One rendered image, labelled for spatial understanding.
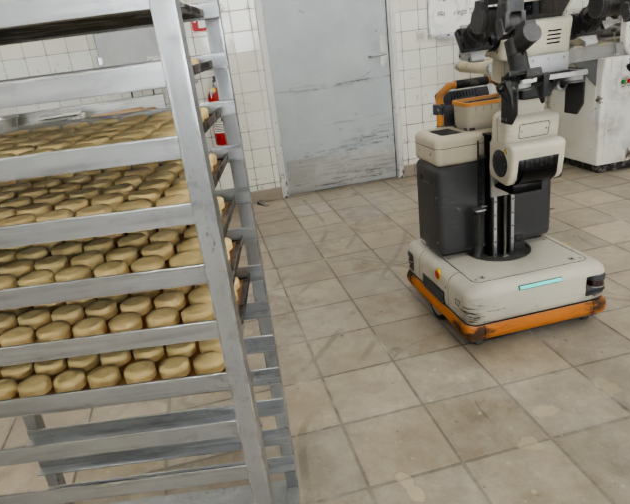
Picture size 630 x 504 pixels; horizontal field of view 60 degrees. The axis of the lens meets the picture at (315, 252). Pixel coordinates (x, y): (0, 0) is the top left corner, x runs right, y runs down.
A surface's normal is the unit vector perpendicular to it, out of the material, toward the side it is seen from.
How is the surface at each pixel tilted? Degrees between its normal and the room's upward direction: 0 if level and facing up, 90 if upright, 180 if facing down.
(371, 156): 90
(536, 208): 90
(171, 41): 90
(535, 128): 98
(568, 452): 0
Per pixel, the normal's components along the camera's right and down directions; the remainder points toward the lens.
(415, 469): -0.12, -0.92
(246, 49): 0.22, 0.33
